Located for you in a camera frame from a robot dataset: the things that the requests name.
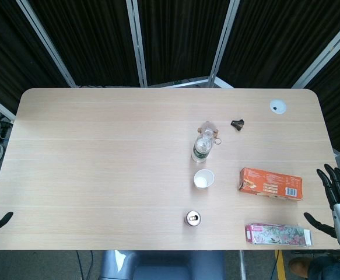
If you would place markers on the transparent plastic water bottle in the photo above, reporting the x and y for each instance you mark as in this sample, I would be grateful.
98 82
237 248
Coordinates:
200 151

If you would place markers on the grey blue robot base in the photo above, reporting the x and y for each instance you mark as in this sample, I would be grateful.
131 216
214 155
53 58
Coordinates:
164 266

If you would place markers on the white paper cup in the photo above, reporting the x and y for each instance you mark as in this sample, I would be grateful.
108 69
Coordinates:
203 178

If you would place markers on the blue jeans leg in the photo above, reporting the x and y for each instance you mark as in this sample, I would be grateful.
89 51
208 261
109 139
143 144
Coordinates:
328 269

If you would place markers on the brown shoe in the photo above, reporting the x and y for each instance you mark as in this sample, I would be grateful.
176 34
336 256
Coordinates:
299 266

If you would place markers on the pink floral packet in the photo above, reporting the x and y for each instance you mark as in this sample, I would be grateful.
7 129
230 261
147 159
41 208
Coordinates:
277 234

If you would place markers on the orange cardboard box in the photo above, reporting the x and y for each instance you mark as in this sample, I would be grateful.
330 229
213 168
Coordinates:
271 183

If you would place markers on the white table leg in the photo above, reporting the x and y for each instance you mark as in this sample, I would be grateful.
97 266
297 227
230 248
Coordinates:
243 265

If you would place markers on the black binder clip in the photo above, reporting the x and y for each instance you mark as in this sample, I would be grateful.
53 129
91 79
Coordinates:
237 125

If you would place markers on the small bag with rings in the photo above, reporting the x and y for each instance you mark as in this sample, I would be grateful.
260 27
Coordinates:
216 134

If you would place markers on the red drink can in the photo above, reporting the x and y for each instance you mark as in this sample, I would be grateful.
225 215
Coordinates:
192 218

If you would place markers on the grey partition foot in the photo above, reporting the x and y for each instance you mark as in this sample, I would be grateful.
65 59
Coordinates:
187 83

